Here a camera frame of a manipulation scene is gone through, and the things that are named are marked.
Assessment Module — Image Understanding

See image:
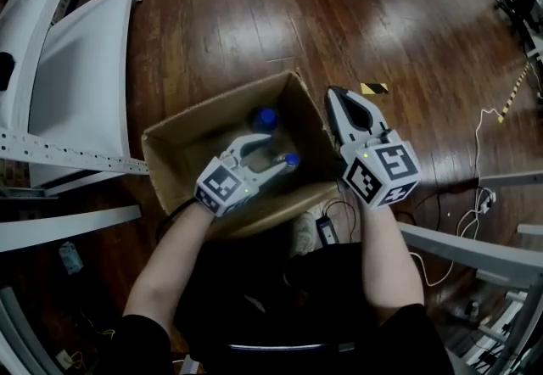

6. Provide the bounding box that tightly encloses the teal packet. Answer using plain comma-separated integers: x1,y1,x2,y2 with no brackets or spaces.
58,240,85,277

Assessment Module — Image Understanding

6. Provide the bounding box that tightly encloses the grey metal beam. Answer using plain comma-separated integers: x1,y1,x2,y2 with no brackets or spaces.
0,204,143,254

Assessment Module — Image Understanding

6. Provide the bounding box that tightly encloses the yellow black striped strip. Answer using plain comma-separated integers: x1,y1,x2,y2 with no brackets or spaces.
497,61,532,124

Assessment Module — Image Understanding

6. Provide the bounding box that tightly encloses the grey metal frame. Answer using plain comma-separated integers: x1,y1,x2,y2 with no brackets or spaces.
398,171,543,375

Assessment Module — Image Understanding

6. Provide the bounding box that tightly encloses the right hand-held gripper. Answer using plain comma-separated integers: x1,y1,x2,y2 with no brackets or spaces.
325,87,422,210

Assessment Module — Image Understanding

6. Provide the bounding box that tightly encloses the person's right forearm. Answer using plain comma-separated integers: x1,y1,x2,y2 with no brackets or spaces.
359,204,425,327

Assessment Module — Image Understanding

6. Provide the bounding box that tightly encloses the small black device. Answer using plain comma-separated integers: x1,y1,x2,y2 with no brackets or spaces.
0,51,16,92

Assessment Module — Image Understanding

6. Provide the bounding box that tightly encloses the person's white shoe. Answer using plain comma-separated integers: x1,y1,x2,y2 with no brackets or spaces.
289,211,317,258

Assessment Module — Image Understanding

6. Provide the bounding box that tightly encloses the person's black clothing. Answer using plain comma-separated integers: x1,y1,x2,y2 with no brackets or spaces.
95,232,455,375

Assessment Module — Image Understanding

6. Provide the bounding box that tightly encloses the person's left forearm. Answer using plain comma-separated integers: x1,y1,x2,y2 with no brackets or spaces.
122,199,216,336

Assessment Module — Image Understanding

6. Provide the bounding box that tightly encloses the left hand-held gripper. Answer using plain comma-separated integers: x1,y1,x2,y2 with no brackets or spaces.
193,133,294,218

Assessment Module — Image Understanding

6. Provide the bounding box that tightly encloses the white cable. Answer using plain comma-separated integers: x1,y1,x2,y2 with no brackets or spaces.
409,107,498,288

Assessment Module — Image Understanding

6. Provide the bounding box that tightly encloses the white socket with yellow wires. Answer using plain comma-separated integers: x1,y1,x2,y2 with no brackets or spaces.
53,327,116,371

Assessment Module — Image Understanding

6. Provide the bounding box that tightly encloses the brown cardboard box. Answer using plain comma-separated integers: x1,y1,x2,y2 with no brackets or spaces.
141,70,345,241

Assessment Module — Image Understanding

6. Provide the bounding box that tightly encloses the white metal shelf rack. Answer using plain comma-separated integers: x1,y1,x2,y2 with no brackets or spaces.
0,0,150,201

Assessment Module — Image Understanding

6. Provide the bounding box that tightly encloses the black power adapter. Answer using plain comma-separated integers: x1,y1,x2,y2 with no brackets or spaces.
315,215,339,247

